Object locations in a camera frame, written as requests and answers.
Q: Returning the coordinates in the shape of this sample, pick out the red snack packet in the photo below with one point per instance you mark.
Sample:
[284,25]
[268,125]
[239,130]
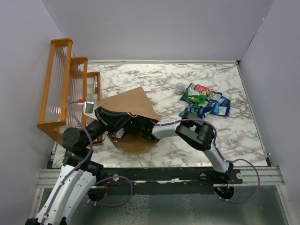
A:
[203,88]

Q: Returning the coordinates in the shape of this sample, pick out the orange wooden rack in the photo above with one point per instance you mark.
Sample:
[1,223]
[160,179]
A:
[67,78]

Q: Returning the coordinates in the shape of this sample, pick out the brown paper bag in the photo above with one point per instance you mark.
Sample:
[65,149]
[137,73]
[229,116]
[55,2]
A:
[135,104]

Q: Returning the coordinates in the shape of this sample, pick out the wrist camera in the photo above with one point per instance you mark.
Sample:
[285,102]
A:
[88,107]
[117,135]

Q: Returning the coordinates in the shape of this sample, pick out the markers in rack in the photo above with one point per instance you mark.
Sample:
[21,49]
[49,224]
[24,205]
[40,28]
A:
[95,85]

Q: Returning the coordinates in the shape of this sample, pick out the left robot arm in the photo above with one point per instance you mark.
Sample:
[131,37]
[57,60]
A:
[78,173]

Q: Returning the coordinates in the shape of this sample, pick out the small clear plastic cup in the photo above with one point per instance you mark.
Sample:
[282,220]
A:
[180,88]

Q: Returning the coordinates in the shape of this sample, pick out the green snack packet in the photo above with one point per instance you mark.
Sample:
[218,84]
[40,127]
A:
[196,96]

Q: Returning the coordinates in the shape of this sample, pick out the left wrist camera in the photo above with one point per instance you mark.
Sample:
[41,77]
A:
[88,107]

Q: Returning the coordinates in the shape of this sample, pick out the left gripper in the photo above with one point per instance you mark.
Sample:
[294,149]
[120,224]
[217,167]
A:
[111,120]

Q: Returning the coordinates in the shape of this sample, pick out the blue green snack bag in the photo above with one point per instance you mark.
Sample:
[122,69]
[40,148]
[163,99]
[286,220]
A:
[197,110]

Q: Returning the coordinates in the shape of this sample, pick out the dark blue snack bag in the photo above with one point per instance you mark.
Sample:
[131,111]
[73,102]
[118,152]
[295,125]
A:
[222,107]

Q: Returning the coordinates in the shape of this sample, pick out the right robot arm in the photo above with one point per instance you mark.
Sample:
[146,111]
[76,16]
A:
[197,133]

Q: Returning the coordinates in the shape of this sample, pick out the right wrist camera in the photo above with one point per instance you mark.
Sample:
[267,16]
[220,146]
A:
[117,135]

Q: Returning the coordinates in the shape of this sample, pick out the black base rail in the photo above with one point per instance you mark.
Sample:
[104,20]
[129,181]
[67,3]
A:
[172,180]

